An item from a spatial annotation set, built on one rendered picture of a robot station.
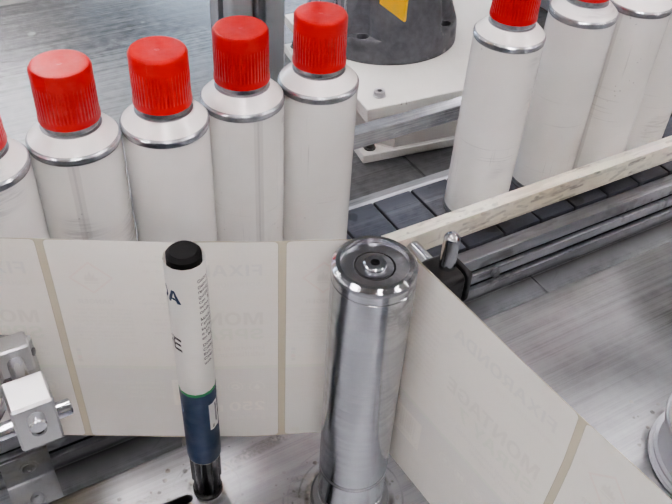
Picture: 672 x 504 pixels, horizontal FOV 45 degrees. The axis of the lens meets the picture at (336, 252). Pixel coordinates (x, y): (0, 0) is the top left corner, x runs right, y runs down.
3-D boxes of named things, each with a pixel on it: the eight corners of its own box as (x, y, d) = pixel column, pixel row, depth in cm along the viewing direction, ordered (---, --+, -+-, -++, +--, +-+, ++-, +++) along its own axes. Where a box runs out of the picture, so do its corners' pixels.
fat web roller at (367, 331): (334, 547, 45) (356, 313, 32) (296, 483, 48) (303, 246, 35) (403, 512, 46) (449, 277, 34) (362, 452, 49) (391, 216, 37)
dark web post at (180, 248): (200, 507, 46) (171, 268, 34) (188, 483, 47) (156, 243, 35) (227, 494, 47) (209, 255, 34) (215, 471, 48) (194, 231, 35)
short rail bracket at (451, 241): (425, 370, 61) (448, 253, 53) (404, 344, 63) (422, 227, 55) (459, 355, 62) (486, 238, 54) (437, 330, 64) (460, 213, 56)
